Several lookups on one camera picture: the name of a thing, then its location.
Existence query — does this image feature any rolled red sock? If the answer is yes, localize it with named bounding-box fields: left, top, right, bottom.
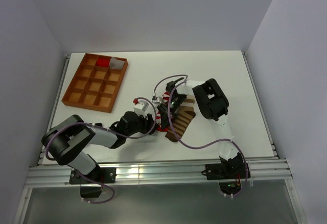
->
left=96, top=57, right=111, bottom=68

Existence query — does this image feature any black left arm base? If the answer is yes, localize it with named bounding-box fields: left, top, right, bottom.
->
left=69, top=167, right=116, bottom=204

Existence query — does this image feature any brown beige striped sock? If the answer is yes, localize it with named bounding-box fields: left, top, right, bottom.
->
left=165, top=95, right=196, bottom=142

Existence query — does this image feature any aluminium front rail frame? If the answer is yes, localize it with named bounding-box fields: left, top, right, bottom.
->
left=24, top=158, right=293, bottom=188

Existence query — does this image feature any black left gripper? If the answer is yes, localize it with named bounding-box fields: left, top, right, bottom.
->
left=125, top=111, right=159, bottom=137

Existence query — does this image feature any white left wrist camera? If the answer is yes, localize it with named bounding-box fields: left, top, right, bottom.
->
left=133, top=98, right=149, bottom=117

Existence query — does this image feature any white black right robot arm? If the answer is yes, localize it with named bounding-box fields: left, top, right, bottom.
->
left=157, top=74, right=246, bottom=178

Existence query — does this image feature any rolled grey sock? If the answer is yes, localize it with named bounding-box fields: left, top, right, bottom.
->
left=109, top=57, right=125, bottom=70

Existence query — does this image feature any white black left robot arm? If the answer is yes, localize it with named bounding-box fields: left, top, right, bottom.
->
left=41, top=111, right=156, bottom=183

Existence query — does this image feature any brown wooden compartment tray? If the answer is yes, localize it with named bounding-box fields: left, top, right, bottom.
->
left=62, top=53, right=128, bottom=113

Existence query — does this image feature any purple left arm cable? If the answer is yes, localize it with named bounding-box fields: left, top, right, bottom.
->
left=45, top=98, right=157, bottom=204

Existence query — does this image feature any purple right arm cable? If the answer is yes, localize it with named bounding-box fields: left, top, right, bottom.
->
left=152, top=74, right=250, bottom=199

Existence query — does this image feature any red white striped sock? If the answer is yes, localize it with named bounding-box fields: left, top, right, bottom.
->
left=156, top=92, right=170, bottom=132

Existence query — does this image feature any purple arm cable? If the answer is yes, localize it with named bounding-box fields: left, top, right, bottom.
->
left=152, top=74, right=250, bottom=199
left=45, top=98, right=157, bottom=204

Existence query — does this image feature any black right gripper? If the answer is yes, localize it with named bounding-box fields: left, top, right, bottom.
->
left=157, top=94, right=188, bottom=131

